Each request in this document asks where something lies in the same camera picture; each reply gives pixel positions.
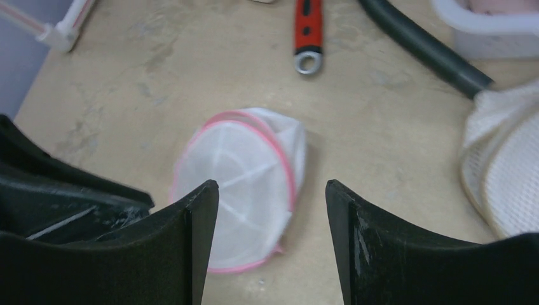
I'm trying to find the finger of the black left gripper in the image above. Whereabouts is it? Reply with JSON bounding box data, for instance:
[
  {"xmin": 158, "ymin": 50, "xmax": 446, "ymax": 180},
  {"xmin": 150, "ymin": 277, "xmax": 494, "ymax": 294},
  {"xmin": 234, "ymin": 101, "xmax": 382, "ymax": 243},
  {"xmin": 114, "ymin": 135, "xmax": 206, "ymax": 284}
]
[{"xmin": 1, "ymin": 114, "xmax": 154, "ymax": 244}]

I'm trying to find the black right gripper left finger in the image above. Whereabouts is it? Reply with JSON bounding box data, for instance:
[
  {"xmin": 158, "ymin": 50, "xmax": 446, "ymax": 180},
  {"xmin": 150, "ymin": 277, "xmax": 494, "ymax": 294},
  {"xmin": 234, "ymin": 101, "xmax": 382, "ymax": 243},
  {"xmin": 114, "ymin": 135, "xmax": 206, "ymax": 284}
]
[{"xmin": 1, "ymin": 180, "xmax": 219, "ymax": 304}]

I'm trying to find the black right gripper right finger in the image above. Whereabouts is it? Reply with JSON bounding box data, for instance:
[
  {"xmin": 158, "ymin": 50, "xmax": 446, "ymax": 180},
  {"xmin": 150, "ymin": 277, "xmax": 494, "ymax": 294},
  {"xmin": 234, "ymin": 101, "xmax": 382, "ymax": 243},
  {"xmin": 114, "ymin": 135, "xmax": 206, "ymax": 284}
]
[{"xmin": 325, "ymin": 180, "xmax": 538, "ymax": 305}]

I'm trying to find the pink-rimmed mesh laundry bag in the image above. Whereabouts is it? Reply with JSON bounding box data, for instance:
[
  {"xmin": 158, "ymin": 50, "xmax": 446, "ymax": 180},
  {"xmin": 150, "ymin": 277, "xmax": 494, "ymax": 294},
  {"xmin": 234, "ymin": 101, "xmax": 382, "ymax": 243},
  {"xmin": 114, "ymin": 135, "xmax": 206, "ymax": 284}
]
[{"xmin": 169, "ymin": 107, "xmax": 308, "ymax": 274}]

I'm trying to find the white plastic basket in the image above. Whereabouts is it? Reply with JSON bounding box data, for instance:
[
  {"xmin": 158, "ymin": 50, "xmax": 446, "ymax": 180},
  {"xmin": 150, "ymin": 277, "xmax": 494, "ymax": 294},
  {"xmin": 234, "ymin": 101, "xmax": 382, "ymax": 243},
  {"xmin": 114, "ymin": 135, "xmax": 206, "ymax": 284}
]
[{"xmin": 431, "ymin": 1, "xmax": 538, "ymax": 60}]

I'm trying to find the white PVC pipe frame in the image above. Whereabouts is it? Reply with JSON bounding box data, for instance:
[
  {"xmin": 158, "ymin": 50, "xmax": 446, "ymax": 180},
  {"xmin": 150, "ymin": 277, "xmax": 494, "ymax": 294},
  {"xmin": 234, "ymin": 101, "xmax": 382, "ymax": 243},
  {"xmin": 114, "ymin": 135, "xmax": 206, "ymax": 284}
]
[{"xmin": 1, "ymin": 0, "xmax": 95, "ymax": 53}]

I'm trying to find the black corrugated hose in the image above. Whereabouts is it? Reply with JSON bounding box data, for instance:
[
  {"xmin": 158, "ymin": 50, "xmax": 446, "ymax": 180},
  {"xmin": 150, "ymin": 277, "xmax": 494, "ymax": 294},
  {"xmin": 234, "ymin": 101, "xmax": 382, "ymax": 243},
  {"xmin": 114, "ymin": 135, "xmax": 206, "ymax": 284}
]
[{"xmin": 358, "ymin": 0, "xmax": 495, "ymax": 100}]

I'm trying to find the red-handled adjustable wrench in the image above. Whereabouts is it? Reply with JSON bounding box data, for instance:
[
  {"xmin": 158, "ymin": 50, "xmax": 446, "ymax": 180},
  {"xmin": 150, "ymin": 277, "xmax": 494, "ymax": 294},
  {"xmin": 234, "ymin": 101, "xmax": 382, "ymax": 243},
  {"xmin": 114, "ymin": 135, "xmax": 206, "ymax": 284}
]
[{"xmin": 294, "ymin": 0, "xmax": 324, "ymax": 76}]

